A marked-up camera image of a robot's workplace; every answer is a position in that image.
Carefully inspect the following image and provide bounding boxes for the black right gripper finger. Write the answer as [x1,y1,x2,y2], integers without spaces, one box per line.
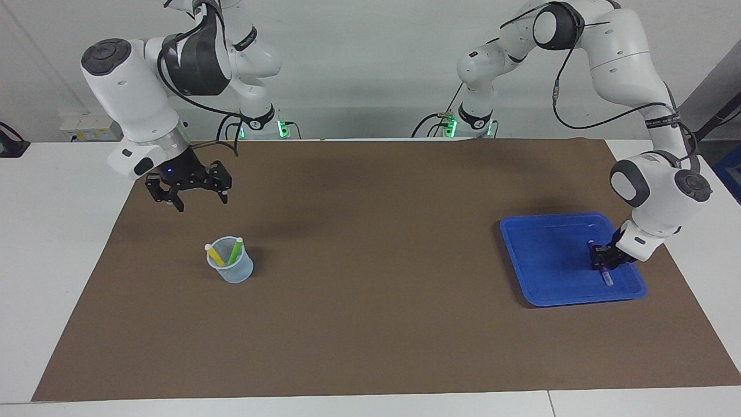
[146,174,185,213]
[210,162,233,203]

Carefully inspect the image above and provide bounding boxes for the purple marker pen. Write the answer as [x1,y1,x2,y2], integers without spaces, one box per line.
[587,240,614,287]

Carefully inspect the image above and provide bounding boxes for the blue plastic tray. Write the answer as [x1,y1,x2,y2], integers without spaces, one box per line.
[500,212,648,308]

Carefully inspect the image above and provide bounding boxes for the clear plastic cup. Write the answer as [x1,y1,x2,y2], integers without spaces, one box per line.
[207,236,254,284]

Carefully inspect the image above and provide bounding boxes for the blue box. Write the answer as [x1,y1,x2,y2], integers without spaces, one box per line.
[713,158,741,204]

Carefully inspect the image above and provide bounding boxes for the black stand base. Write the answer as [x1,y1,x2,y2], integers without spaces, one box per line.
[0,122,31,158]

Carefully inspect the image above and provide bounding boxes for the black stand with pole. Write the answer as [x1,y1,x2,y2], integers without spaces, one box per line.
[674,93,741,156]

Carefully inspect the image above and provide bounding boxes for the brown paper table mat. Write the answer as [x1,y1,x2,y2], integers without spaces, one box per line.
[32,138,741,402]

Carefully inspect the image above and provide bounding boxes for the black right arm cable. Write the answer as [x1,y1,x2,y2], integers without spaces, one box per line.
[156,0,241,157]

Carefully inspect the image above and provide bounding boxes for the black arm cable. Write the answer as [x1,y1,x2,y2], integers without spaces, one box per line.
[156,0,241,157]
[499,3,702,171]

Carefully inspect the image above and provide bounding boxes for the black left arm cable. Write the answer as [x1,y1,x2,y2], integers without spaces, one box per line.
[499,3,702,171]

